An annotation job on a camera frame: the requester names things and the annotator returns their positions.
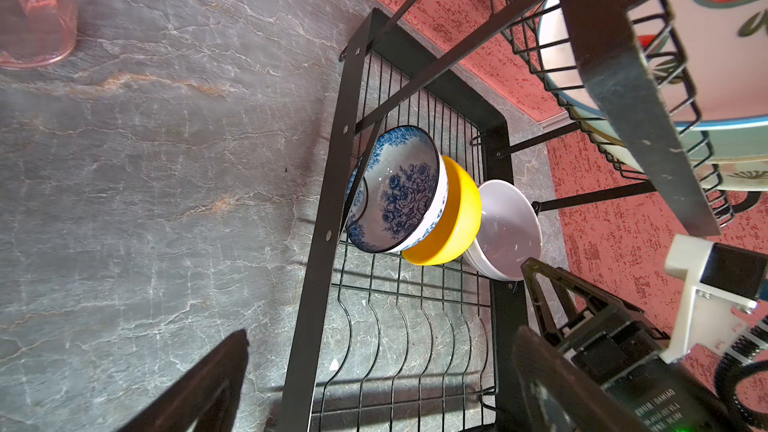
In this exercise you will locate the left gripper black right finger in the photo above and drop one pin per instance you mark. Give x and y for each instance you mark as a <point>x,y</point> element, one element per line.
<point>558,396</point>

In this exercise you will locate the black wire dish rack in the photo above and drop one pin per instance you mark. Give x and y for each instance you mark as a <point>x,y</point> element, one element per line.
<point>377,340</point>

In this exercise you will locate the cream plate gold rim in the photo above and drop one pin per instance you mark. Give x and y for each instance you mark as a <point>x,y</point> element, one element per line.
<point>746,176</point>

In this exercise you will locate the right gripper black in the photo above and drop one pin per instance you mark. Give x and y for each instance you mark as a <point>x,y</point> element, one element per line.
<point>620,350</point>

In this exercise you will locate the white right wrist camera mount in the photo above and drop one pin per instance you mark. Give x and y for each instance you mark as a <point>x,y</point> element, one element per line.
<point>717,280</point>

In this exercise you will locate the blue floral white bowl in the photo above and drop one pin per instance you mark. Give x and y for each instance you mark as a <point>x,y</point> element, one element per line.
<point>404,192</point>

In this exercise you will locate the aluminium corner post right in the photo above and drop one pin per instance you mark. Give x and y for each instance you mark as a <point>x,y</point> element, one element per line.
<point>555,122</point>

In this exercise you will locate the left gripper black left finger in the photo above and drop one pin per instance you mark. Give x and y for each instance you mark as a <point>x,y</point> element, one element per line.
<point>205,398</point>

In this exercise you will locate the lavender white bowl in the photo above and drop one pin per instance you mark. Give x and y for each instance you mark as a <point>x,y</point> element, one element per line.
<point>510,233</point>

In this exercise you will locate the pink drinking glass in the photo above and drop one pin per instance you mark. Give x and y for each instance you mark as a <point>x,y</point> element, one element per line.
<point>37,33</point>

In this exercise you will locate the yellow bowl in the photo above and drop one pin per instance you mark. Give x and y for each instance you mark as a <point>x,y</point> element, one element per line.
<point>458,225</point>

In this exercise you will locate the mint green plate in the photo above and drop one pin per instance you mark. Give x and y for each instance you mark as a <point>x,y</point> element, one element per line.
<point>730,145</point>

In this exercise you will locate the white plate blue rim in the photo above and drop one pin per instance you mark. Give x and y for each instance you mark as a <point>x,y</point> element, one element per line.
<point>726,46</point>

